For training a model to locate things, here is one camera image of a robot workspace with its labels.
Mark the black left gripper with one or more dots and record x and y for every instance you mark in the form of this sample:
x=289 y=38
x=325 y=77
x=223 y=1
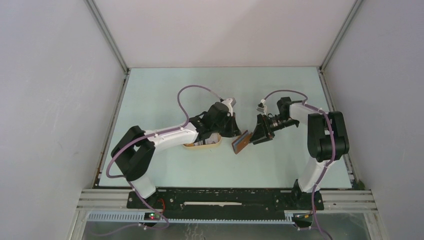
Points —
x=233 y=131

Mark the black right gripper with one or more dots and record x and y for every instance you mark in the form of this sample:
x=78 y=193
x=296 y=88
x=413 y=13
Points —
x=259 y=136

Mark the brown leather card holder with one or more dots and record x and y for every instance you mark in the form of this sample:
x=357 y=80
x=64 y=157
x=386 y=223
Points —
x=241 y=142

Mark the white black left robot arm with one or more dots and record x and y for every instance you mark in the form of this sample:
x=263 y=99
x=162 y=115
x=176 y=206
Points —
x=135 y=150

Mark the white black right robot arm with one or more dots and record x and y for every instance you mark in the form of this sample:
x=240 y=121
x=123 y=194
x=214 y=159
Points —
x=327 y=139

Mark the beige plastic card tray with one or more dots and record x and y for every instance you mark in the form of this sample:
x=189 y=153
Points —
x=191 y=146

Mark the stack of white cards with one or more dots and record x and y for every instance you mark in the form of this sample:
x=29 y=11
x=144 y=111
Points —
x=213 y=139

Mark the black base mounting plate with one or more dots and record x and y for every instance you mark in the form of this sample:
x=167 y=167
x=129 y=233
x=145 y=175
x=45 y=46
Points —
x=232 y=204

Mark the aluminium frame rail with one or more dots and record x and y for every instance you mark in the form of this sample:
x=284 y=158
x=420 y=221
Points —
x=110 y=205

